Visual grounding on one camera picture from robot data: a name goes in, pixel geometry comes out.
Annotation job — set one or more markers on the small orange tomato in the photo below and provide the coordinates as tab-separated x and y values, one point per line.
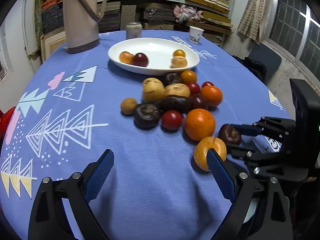
179	53
188	76

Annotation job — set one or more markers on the medium orange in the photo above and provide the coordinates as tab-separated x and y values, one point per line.
211	95

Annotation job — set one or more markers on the small tan round fruit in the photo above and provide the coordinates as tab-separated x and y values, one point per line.
128	105

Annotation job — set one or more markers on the blue printed tablecloth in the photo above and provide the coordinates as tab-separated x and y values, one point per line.
140	180

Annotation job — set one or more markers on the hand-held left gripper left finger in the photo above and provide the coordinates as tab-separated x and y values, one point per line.
100	175

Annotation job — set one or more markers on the white oval plate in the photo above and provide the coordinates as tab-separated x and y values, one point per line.
155	50

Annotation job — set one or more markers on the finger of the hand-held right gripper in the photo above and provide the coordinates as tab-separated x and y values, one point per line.
247	155
247	130

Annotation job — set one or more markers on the dark purple mangosteen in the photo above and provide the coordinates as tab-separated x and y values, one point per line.
147	115
172	78
175	103

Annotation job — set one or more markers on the beige thermos jug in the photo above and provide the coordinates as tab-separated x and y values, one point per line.
80	17

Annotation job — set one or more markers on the white door frame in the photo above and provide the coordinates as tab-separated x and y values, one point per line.
30	35

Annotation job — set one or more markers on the dark brown water chestnut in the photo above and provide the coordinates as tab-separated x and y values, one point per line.
229	134

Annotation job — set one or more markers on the dark red plum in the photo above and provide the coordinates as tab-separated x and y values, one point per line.
198	101
140	59

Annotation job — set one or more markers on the large orange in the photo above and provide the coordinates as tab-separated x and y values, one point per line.
200	124

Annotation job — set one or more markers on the white framed window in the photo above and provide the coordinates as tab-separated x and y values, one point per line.
292	27

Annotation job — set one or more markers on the bumpy tan pear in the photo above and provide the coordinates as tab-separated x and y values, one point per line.
153	89

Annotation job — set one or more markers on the pink crumpled cloth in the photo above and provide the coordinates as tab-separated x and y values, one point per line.
185	12

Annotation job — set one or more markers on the stacks of old books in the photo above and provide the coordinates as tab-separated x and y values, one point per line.
160	15

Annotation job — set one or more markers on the white paper cup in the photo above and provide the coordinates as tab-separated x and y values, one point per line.
196	35

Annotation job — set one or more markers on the beige cardboard box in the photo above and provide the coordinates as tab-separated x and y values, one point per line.
52	45

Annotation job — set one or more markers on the yellow-orange round fruit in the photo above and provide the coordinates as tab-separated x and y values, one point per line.
201	152

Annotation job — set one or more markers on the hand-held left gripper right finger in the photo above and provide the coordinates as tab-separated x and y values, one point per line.
221	177

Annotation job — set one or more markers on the pale drink can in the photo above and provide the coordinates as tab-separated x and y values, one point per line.
134	31

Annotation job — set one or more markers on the checkered beige curtain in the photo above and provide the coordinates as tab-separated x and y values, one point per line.
255	10

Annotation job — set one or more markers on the dark blue chair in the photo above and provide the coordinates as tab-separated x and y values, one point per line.
268	57

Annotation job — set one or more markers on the small red cherry tomato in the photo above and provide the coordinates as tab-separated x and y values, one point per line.
207	84

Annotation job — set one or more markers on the black bag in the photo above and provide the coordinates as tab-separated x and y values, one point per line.
255	67

